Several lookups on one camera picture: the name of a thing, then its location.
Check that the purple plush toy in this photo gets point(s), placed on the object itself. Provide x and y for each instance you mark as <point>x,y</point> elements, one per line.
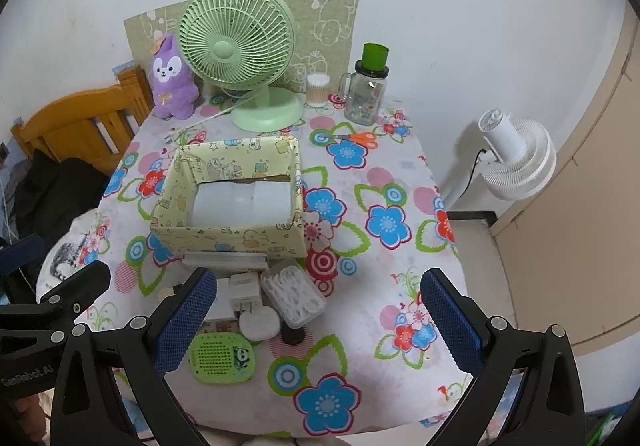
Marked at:
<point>170,86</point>

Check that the clear floss pick box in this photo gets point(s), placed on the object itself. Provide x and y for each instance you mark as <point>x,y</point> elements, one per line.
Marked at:
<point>295,296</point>

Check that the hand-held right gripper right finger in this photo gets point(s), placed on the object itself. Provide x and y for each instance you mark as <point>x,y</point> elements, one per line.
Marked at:
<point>450,321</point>

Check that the white clip fan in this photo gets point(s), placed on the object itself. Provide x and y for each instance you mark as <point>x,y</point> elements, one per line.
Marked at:
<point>520,161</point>

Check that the white charger with oval mark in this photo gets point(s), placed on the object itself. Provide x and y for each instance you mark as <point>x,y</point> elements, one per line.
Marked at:
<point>245,286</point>

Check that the beige wooden panel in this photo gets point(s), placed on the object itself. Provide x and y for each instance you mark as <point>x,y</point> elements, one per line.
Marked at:
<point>575,226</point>

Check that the yellow cartoon print storage box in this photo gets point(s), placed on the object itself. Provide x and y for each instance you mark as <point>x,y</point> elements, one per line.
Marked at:
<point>225,238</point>

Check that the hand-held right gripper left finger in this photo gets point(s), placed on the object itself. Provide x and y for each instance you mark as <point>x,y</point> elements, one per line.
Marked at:
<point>185,321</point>

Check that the black clothing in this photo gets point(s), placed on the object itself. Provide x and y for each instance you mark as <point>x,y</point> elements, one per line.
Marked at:
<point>55,196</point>

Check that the long white case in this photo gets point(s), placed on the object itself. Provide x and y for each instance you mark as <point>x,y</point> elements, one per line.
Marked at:
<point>225,259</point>

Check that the glass mug jar green lid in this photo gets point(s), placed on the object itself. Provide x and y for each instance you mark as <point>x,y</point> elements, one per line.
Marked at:
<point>364,96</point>

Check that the green perforated panda case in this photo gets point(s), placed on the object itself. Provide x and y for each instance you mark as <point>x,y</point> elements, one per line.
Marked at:
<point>215,356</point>

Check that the white printed cloth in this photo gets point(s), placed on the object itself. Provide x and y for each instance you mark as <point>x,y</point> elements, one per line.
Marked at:
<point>65,251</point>

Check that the green desk fan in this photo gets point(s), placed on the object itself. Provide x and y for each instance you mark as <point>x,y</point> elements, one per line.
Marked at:
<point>225,51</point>

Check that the orange wooden chair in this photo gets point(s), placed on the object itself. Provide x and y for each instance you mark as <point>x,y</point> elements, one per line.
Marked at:
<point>75,116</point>

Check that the white round case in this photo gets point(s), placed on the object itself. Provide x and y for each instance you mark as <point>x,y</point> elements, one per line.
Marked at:
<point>257,323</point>

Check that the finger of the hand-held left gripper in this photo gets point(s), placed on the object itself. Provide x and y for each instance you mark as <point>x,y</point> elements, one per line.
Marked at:
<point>20,253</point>
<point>75,288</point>

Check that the floral tablecloth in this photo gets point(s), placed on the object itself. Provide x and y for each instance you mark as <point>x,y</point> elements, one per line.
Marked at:
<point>360,276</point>

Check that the clear cotton swab container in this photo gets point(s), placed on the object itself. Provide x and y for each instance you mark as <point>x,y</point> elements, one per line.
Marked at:
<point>318,91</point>

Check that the small black object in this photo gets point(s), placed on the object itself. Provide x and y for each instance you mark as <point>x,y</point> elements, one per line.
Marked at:
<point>291,337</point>

